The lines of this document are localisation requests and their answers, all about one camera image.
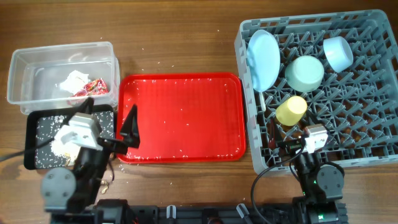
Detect light blue bowl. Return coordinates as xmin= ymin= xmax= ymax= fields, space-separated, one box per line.
xmin=323 ymin=36 xmax=354 ymax=73

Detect clear plastic bin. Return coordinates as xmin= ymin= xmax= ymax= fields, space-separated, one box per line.
xmin=7 ymin=42 xmax=121 ymax=114

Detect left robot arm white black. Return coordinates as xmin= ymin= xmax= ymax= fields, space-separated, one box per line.
xmin=40 ymin=97 xmax=140 ymax=223

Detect pale green bowl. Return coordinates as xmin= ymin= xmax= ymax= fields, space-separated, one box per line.
xmin=285 ymin=55 xmax=325 ymax=92

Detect white tissue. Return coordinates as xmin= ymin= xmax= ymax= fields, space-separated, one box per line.
xmin=60 ymin=70 xmax=89 ymax=95

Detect black plastic bin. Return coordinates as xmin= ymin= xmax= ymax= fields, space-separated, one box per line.
xmin=24 ymin=105 xmax=116 ymax=170

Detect light blue plate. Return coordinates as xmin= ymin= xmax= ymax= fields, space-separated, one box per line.
xmin=247 ymin=30 xmax=280 ymax=92

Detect white plastic spoon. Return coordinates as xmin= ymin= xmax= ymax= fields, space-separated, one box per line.
xmin=259 ymin=93 xmax=267 ymax=112

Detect red plastic tray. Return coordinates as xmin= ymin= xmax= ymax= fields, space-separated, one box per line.
xmin=116 ymin=72 xmax=246 ymax=164

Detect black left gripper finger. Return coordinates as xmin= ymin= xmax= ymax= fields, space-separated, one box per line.
xmin=119 ymin=104 xmax=140 ymax=148
xmin=75 ymin=97 xmax=95 ymax=115

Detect peanuts on plate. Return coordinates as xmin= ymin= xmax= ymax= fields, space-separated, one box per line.
xmin=101 ymin=180 xmax=110 ymax=194

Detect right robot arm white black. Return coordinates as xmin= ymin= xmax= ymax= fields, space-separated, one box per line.
xmin=251 ymin=119 xmax=348 ymax=223

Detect red candy wrapper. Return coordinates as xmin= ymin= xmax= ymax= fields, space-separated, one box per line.
xmin=73 ymin=78 xmax=109 ymax=97

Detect yellow plastic cup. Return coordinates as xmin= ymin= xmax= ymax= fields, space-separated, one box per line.
xmin=275 ymin=96 xmax=307 ymax=126

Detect spilled rice pile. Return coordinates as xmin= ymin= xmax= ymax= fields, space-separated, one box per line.
xmin=50 ymin=140 xmax=80 ymax=166

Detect grey dishwasher rack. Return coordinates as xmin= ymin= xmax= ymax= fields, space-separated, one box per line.
xmin=234 ymin=9 xmax=397 ymax=173

